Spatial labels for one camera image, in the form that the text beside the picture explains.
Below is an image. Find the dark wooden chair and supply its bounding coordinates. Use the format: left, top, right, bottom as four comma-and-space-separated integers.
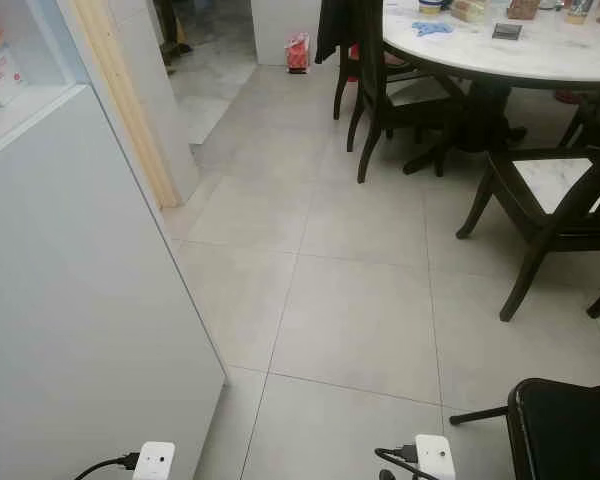
330, 0, 463, 185
456, 98, 600, 323

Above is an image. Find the black padded chair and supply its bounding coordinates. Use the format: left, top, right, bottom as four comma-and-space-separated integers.
449, 377, 600, 480

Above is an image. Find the round white marble table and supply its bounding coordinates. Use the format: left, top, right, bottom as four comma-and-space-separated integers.
380, 0, 600, 177

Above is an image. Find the small black box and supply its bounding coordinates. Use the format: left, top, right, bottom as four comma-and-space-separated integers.
492, 22, 524, 42

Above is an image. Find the brown food container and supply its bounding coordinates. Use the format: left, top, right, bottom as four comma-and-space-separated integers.
506, 0, 542, 21

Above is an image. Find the clear food container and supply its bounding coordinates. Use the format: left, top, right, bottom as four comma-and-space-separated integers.
449, 0, 489, 24

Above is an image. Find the blue cloth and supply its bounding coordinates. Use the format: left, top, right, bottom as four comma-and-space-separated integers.
412, 20, 456, 39

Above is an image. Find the dark jacket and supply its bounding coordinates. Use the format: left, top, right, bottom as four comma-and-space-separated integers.
314, 0, 357, 65

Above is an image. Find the red patterned bag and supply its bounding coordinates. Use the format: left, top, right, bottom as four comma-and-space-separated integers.
285, 32, 312, 74

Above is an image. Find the white cabinet side panel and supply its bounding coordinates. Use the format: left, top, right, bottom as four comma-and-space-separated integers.
0, 0, 227, 480

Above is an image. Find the light wooden door frame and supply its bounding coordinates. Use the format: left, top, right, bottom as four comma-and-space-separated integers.
68, 0, 183, 209

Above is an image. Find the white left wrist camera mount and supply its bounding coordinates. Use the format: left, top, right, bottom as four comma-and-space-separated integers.
132, 441, 177, 480

